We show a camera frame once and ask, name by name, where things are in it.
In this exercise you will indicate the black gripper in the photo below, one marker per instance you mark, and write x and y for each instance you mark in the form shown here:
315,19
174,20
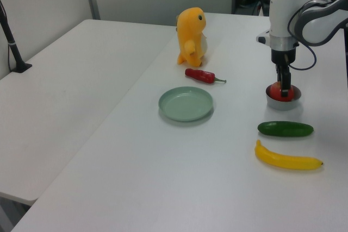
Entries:
282,56

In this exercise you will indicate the red apple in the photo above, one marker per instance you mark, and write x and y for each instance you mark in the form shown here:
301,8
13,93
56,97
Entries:
274,92

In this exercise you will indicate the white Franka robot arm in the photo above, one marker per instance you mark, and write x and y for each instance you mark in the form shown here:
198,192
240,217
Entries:
282,12

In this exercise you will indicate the small grey round bowl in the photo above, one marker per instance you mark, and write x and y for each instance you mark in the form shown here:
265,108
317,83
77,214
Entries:
282,105

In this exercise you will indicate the green cucumber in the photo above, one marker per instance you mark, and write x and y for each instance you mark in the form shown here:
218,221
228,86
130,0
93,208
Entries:
285,129

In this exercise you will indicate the red chili pepper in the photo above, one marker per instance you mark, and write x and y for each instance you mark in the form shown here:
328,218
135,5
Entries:
201,75

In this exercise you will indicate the yellow banana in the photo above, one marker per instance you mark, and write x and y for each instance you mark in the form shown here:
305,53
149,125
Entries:
285,161

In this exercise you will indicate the pale green round plate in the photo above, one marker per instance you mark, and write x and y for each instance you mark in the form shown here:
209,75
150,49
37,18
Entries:
185,104

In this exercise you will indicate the orange plush dinosaur toy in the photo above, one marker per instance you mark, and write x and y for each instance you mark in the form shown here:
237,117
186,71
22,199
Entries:
190,33

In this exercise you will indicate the black pole with clamp base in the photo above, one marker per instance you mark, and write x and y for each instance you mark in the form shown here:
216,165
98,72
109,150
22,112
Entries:
12,47

